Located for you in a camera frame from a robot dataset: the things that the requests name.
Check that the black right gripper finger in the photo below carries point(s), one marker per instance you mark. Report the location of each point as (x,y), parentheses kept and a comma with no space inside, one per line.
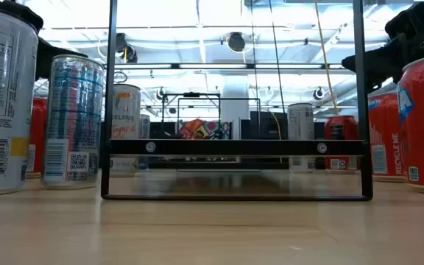
(377,62)

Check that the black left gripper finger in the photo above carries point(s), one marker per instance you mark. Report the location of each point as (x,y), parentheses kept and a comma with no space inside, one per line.
(46,55)

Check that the red cola can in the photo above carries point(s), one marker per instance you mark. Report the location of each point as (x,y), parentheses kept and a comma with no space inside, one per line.
(341,129)
(38,129)

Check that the white Celsius energy can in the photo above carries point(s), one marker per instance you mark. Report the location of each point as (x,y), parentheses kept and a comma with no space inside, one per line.
(2,110)
(300,121)

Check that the silver blue energy drink can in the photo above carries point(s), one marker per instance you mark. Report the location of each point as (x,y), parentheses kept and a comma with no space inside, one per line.
(145,127)
(74,121)

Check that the white Celsius can orange print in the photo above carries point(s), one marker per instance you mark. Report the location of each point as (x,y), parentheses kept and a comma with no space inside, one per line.
(125,110)

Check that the long ceiling light strip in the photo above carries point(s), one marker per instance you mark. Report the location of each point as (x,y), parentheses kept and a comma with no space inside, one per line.
(212,66)

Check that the colourful printed packages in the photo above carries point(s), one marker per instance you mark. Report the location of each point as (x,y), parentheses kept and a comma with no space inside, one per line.
(204,129)

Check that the black frame wooden shelf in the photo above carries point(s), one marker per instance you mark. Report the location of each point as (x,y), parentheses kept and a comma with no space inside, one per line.
(234,147)

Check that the black aluminium table frame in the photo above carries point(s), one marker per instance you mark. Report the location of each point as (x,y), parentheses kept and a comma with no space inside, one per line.
(215,165)

